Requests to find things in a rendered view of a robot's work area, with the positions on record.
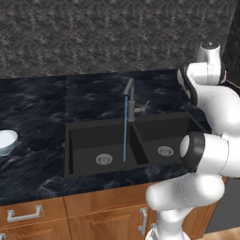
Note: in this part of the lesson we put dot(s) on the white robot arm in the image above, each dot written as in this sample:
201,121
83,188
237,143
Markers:
206,156

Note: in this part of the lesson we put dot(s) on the black double sink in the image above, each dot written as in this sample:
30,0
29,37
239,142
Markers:
87,146

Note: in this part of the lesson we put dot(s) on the wooden panel under sink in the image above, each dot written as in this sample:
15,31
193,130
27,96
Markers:
103,198

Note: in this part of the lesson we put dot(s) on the white bowl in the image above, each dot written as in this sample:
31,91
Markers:
7,139

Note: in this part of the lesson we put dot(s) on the grey metal tap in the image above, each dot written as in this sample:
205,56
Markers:
132,106

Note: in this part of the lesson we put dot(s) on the wooden drawer front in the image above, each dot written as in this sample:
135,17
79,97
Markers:
53,209

